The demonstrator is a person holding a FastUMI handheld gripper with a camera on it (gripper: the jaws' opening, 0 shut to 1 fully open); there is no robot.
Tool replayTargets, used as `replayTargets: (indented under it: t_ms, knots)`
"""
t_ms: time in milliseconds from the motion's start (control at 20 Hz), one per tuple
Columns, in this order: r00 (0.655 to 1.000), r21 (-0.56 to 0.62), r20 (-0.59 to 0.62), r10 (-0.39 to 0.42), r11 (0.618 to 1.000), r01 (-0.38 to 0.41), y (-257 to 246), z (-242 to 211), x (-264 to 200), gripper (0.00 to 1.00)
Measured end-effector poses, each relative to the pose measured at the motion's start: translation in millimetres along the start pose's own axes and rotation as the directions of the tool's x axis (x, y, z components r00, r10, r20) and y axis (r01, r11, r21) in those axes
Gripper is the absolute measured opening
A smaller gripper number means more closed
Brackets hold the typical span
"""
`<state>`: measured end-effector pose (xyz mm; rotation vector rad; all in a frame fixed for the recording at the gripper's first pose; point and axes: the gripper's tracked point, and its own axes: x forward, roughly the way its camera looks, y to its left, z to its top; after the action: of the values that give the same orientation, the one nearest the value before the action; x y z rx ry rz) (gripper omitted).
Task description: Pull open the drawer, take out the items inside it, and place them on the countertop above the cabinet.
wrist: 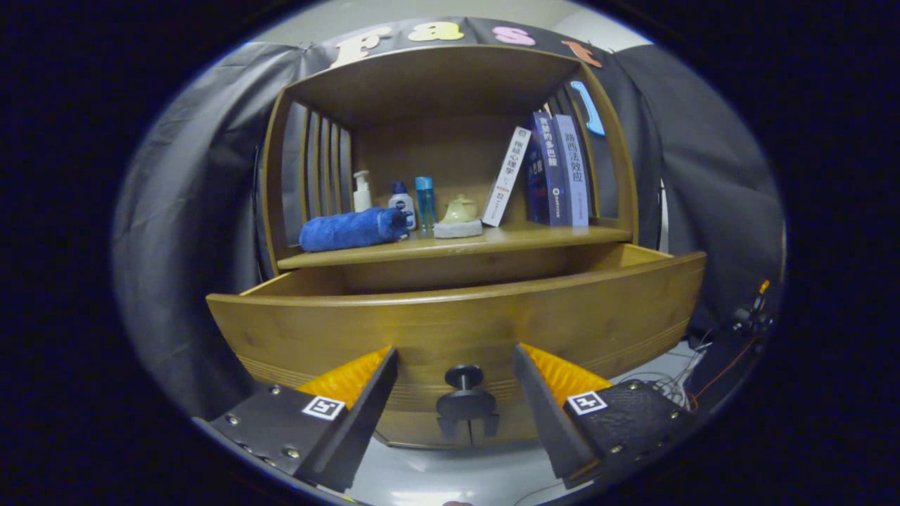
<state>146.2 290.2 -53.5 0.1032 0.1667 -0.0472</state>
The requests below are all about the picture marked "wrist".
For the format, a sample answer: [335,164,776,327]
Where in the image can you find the blue rolled towel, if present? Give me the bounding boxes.
[300,207,412,253]

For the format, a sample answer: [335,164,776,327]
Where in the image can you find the black drawer knob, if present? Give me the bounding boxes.
[436,364,500,422]

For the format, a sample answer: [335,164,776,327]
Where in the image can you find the wooden drawer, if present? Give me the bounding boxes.
[206,242,707,415]

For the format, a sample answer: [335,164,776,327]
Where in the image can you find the clear blue bottle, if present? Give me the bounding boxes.
[414,176,437,231]

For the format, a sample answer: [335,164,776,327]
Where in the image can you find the black floor equipment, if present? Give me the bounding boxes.
[686,280,778,408]

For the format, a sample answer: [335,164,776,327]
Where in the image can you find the tangled thin cables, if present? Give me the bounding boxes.
[619,344,711,412]

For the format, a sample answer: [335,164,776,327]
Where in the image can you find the wooden cabinet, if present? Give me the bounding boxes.
[206,44,707,450]

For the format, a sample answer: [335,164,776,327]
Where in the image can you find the wooden countertop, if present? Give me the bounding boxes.
[276,221,634,271]

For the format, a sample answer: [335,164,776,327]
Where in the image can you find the white pump bottle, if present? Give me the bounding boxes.
[352,169,373,213]

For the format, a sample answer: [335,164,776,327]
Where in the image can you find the pale green teapot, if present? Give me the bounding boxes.
[441,194,480,225]

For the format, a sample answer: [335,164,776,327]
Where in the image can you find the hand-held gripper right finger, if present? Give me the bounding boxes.
[511,342,698,491]

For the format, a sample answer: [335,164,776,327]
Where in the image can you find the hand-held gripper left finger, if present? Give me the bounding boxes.
[208,346,399,494]

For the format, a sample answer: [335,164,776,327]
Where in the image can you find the pale grey book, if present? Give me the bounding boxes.
[553,114,590,228]

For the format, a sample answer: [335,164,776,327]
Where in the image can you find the white bottle with blue cap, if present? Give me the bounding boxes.
[388,181,417,231]

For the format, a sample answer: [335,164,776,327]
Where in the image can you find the white book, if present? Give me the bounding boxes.
[481,126,533,228]

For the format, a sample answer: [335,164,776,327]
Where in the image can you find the dark blue book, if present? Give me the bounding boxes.
[524,111,567,227]

